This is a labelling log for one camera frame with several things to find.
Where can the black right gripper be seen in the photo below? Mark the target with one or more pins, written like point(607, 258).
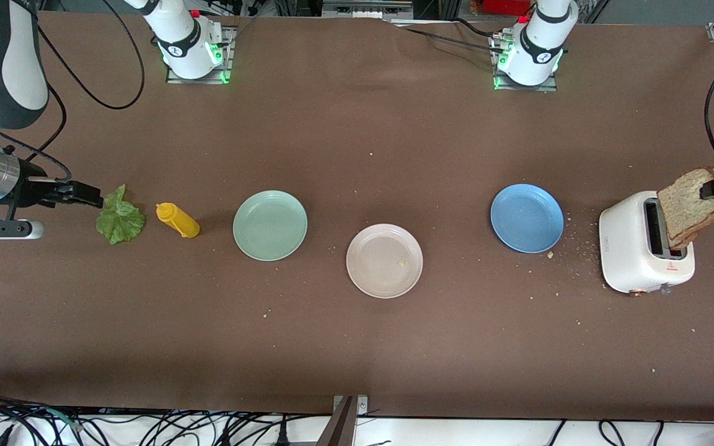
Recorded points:
point(30, 189)

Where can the green lettuce leaf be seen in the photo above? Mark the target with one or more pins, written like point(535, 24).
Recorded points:
point(121, 220)

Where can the yellow mustard squeeze bottle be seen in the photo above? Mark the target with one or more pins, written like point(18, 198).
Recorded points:
point(178, 221)

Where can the beige round plate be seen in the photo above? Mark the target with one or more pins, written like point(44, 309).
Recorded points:
point(382, 263)

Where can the blue round plate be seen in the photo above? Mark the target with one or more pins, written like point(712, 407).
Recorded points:
point(527, 218)

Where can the green round plate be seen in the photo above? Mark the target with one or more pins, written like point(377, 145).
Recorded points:
point(270, 225)

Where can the white two-slot toaster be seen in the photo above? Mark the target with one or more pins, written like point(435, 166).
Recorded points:
point(626, 248)

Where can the red box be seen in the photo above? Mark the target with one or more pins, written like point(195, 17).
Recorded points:
point(506, 6)

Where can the grey metal equipment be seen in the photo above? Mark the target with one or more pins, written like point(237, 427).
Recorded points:
point(366, 7)

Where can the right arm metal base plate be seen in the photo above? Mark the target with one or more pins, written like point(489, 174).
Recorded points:
point(227, 46)

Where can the metal table clamp bracket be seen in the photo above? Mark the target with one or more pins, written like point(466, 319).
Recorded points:
point(362, 406)

